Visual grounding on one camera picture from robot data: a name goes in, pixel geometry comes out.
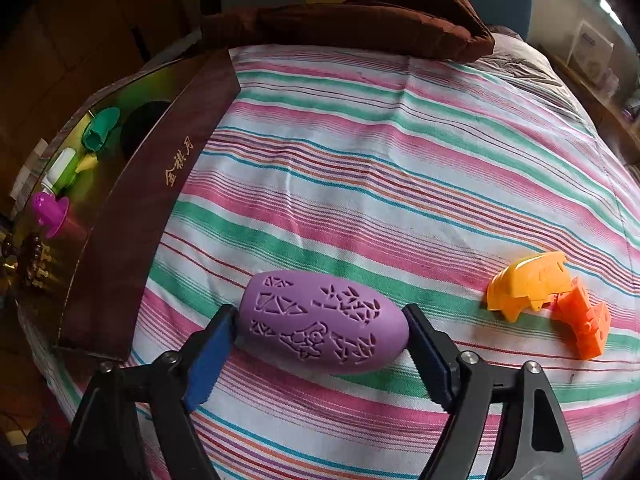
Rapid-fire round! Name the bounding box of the orange toy piece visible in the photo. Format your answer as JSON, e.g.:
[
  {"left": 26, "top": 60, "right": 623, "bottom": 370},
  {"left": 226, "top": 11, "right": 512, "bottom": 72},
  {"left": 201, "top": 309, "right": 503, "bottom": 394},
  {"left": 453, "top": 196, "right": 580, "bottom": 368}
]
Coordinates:
[{"left": 550, "top": 276, "right": 612, "bottom": 361}]

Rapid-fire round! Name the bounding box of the maroon box with gold interior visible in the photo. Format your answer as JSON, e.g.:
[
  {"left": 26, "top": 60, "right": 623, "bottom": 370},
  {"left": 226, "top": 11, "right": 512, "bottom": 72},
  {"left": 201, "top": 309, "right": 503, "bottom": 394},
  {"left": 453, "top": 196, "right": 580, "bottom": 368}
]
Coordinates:
[{"left": 10, "top": 49, "right": 243, "bottom": 363}]

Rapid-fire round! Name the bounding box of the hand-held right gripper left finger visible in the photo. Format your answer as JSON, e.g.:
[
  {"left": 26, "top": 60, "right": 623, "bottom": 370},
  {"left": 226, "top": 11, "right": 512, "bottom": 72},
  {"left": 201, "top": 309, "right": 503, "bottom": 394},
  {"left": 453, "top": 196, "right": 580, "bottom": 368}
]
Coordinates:
[{"left": 60, "top": 304, "right": 240, "bottom": 480}]

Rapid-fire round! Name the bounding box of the purple carved egg-shaped object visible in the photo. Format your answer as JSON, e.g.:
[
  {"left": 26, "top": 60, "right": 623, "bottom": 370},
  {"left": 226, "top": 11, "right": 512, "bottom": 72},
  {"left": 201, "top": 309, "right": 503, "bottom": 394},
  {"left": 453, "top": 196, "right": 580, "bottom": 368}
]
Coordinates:
[{"left": 236, "top": 270, "right": 408, "bottom": 375}]

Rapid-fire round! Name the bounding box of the grey quilt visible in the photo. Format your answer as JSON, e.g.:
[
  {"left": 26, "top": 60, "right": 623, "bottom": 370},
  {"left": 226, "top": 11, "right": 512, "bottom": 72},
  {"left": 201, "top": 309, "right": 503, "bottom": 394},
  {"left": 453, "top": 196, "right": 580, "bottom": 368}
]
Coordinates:
[{"left": 475, "top": 25, "right": 601, "bottom": 126}]

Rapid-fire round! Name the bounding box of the brown pillow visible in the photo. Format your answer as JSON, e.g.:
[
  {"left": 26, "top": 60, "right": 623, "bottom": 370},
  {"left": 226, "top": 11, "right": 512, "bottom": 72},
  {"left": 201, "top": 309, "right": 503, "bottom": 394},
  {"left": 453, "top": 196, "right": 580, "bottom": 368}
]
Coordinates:
[{"left": 200, "top": 0, "right": 496, "bottom": 63}]

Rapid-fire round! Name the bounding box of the yellow-orange toy car shell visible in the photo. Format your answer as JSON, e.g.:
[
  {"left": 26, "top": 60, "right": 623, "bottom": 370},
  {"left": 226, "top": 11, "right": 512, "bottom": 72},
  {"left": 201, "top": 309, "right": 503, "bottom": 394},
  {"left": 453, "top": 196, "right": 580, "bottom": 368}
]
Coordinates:
[{"left": 486, "top": 251, "right": 573, "bottom": 322}]

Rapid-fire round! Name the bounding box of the magenta plastic toy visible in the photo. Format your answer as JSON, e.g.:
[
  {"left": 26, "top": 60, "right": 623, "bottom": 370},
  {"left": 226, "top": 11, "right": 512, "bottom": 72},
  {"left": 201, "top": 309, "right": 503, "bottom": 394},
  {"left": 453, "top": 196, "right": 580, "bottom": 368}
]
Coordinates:
[{"left": 31, "top": 191, "right": 71, "bottom": 238}]

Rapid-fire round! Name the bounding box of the green plastic toy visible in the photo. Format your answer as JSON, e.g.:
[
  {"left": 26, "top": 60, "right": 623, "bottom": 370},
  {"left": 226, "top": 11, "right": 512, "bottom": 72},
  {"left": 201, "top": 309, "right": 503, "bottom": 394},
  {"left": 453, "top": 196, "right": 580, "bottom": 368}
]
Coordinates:
[{"left": 81, "top": 106, "right": 122, "bottom": 152}]

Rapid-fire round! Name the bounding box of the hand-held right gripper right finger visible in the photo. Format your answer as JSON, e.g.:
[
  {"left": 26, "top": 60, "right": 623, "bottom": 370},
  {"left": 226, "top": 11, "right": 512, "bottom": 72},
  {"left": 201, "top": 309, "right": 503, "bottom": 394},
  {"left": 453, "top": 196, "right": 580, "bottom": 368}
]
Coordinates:
[{"left": 401, "top": 302, "right": 583, "bottom": 480}]

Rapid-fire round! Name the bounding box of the white box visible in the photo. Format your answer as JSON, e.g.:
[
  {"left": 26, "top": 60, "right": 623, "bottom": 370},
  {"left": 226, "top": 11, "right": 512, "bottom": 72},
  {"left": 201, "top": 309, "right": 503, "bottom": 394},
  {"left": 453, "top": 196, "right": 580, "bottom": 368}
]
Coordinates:
[{"left": 567, "top": 20, "right": 615, "bottom": 83}]

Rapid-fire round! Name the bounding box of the striped blanket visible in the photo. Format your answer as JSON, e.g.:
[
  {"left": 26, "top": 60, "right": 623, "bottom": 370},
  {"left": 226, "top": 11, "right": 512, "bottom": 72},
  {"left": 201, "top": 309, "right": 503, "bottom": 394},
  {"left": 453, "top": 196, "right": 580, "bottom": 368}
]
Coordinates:
[{"left": 50, "top": 45, "right": 640, "bottom": 480}]

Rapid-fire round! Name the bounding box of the white green plug-in device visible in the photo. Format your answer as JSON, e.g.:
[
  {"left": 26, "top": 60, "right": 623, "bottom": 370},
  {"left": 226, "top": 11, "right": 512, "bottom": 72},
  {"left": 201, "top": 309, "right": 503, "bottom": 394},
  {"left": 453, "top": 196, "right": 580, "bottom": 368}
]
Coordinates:
[{"left": 40, "top": 149, "right": 98, "bottom": 193}]

